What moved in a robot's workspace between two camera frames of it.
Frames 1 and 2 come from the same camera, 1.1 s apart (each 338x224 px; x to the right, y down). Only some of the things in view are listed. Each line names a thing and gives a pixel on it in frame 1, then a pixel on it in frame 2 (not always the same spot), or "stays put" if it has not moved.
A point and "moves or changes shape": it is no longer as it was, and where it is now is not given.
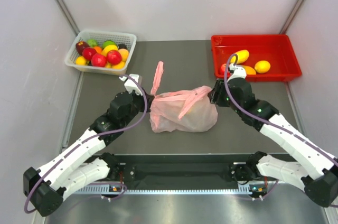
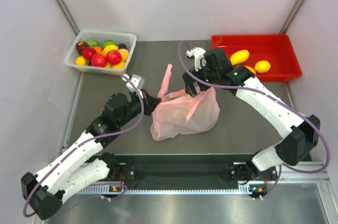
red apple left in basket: (87, 52) stays put
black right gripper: (216, 94) to (189, 89)
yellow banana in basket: (108, 47) stays put
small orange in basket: (99, 49) stays put
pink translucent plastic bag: (190, 110) moves or changes shape
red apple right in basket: (113, 57) stays put
